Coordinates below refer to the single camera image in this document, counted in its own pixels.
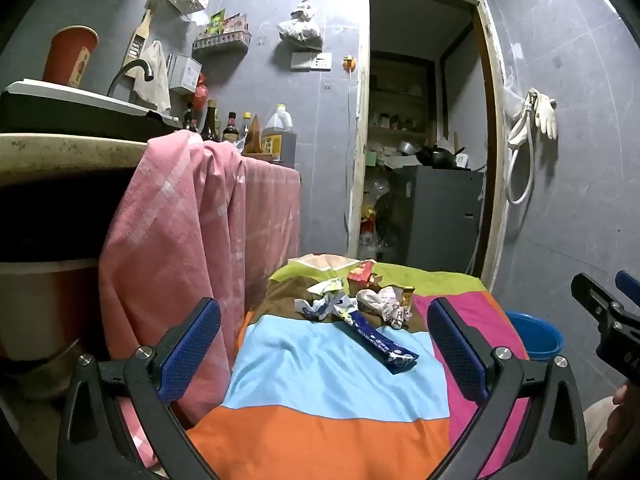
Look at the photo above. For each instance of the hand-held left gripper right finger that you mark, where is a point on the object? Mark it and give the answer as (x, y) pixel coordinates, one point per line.
(455, 355)

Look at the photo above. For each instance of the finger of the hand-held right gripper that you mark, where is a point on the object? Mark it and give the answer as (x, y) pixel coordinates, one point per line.
(597, 305)
(630, 287)

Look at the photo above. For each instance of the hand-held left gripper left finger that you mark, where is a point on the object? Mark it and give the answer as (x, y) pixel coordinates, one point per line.
(192, 345)

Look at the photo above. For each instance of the blue plastic bucket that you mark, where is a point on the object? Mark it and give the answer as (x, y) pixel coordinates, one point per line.
(540, 340)

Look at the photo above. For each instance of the long blue wrapper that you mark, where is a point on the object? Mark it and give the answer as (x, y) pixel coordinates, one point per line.
(380, 345)

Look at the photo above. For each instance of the yellow snack wrapper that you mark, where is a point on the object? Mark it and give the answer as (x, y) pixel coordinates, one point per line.
(406, 292)

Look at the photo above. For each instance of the white carton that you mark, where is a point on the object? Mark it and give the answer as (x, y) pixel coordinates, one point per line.
(382, 305)

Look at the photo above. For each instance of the red snack packet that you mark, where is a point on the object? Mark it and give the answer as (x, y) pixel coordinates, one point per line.
(361, 272)

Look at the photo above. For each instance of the blue white wrapper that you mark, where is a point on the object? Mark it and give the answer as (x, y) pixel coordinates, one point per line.
(320, 307)

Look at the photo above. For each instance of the white paper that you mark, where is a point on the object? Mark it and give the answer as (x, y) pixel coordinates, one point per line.
(325, 287)

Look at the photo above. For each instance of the person's right hand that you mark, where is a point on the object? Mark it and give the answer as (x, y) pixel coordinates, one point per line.
(627, 395)

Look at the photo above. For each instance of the person's leg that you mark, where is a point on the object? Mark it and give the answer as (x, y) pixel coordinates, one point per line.
(597, 435)

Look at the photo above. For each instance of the pink checked cloth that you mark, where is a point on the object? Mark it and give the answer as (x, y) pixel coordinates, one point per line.
(165, 240)

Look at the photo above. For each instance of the multicolour patchwork blanket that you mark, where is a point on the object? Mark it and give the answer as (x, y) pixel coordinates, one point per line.
(325, 375)

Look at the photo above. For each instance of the grey cabinet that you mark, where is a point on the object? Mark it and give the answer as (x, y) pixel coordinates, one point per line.
(440, 220)

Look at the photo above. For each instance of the metal basin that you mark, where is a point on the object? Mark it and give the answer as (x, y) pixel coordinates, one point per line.
(45, 360)

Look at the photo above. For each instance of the orange plastic tub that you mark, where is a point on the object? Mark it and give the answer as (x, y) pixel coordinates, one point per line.
(45, 310)

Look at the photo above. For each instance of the white rubber gloves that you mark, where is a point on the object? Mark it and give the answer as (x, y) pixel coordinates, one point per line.
(547, 115)

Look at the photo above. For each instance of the black wok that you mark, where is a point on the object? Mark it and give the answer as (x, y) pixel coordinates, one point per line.
(440, 157)

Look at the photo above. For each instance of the wooden board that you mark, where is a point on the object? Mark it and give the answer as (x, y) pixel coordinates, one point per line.
(262, 156)

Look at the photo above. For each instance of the metal pot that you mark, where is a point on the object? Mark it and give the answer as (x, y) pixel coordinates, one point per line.
(409, 148)

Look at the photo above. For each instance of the green box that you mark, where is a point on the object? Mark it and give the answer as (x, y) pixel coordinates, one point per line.
(370, 160)

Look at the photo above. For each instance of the brown paper packet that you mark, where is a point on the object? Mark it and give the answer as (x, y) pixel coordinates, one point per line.
(254, 140)

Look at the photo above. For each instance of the tall dark glass bottle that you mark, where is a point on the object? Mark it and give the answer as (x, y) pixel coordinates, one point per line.
(211, 127)

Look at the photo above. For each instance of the red capped soy sauce bottle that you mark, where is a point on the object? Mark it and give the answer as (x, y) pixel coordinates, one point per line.
(230, 130)

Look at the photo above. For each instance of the slim yellow label bottle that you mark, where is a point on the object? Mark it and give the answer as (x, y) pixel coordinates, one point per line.
(245, 127)

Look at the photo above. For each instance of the stone kitchen counter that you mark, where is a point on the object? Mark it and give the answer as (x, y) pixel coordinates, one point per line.
(60, 157)

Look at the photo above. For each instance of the wooden storeroom shelf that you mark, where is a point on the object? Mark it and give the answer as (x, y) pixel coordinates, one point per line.
(400, 130)

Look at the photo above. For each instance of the red plastic bag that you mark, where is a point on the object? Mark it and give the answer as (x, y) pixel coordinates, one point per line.
(201, 92)

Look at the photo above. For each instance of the beige dish cloth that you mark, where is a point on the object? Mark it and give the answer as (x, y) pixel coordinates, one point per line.
(155, 80)

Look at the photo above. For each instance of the black kitchen sink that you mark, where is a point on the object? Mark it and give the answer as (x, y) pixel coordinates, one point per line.
(60, 110)

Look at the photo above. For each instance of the black faucet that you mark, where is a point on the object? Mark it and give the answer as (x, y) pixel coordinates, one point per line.
(135, 65)

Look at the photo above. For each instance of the red paper cup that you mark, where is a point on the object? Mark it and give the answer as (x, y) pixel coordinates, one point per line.
(70, 55)

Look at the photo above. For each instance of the seasoning packets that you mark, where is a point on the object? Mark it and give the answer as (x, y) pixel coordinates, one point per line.
(227, 22)

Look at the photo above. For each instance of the white hanging plastic bag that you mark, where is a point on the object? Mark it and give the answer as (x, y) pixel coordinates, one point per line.
(300, 30)

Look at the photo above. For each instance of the door frame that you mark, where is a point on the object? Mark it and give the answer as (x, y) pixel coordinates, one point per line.
(495, 110)

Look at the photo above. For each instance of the white wall-mounted box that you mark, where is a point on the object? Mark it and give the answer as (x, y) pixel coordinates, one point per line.
(185, 74)

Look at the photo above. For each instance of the grey wall rack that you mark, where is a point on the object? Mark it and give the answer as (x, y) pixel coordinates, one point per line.
(220, 46)

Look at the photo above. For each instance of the wall switch panel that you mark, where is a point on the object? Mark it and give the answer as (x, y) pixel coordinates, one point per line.
(310, 61)

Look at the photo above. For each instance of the orange wall hook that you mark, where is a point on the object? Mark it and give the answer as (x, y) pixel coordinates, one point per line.
(349, 63)

